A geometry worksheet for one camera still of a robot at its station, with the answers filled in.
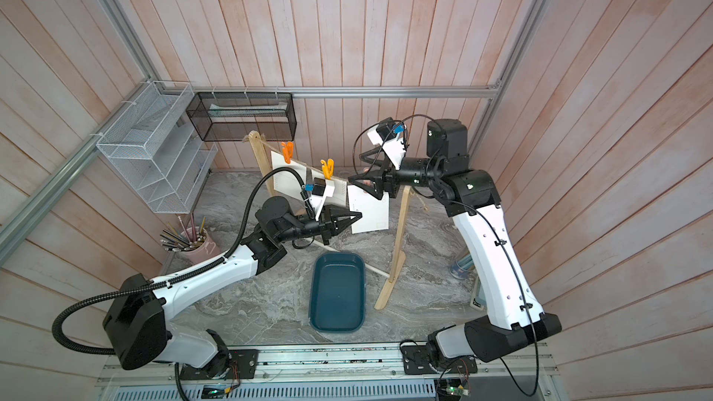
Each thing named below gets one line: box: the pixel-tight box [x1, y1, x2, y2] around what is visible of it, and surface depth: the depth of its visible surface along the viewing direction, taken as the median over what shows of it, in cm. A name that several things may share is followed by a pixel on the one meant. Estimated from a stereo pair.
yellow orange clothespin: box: [320, 157, 336, 181], surface depth 62 cm
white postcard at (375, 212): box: [347, 184, 390, 234], surface depth 66 cm
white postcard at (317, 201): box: [309, 179, 336, 220], surface depth 60 cm
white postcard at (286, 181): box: [270, 150, 308, 196], surface depth 68 cm
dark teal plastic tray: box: [309, 251, 366, 334], surface depth 88 cm
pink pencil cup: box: [179, 226, 221, 266], surface depth 89 cm
